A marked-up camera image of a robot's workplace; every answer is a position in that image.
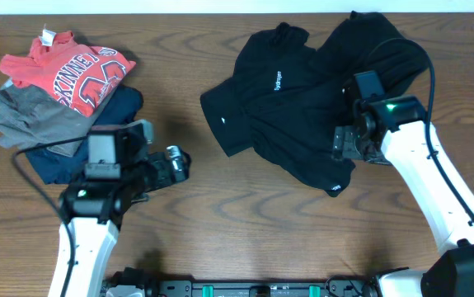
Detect black polo shirt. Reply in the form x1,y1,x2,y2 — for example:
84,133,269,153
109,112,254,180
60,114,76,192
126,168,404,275
200,12,429,197

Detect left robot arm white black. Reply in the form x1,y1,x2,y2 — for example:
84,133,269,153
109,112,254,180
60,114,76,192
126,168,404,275
48,145,191,296

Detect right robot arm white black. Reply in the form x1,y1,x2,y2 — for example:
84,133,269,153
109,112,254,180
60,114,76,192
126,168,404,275
334,96,474,296

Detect navy blue folded shirt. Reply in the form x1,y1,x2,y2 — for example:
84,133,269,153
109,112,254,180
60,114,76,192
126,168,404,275
26,85,143,185

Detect red printed t-shirt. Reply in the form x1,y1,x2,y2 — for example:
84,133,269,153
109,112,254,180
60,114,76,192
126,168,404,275
0,30,136,117

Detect grey folded shirt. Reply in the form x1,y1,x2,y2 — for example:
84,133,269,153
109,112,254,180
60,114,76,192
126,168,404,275
0,80,112,149

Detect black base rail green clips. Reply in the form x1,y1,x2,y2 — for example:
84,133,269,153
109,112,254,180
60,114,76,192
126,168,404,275
100,267,380,297

